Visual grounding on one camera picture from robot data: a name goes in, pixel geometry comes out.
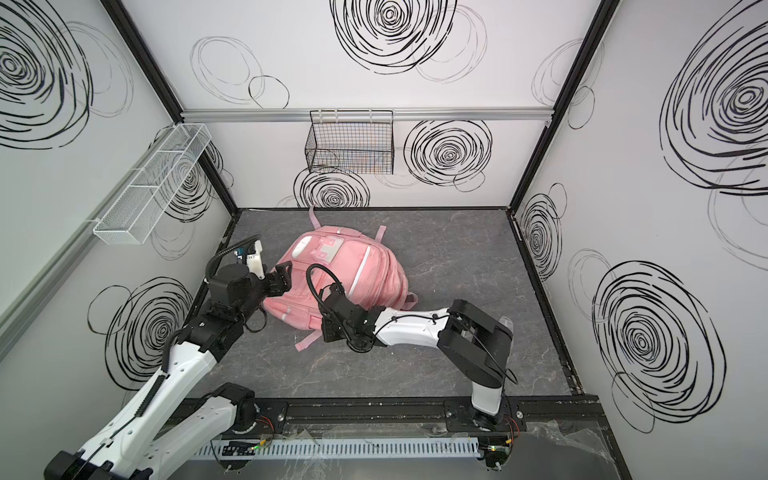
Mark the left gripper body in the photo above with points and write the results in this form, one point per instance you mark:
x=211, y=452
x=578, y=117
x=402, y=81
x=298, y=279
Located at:
x=276, y=282

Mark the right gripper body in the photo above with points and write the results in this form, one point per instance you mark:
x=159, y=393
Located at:
x=330, y=317

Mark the pink student backpack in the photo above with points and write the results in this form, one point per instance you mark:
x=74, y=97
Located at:
x=368, y=270

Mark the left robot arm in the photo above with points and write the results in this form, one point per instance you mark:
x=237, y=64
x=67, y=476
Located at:
x=132, y=445

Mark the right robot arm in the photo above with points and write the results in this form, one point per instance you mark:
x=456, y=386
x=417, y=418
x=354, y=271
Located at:
x=474, y=342

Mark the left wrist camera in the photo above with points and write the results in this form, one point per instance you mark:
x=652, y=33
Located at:
x=250, y=255

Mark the clear acrylic wall shelf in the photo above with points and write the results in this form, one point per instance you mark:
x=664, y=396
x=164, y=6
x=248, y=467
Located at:
x=155, y=182

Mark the white slotted cable duct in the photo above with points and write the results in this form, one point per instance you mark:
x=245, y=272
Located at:
x=343, y=449

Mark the aluminium wall rail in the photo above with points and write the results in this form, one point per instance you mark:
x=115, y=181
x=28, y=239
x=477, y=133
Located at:
x=539, y=113

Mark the black wire basket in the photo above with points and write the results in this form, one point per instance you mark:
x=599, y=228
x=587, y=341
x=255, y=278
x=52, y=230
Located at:
x=357, y=147

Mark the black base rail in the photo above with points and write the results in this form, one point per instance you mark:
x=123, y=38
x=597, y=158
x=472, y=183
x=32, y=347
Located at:
x=454, y=413

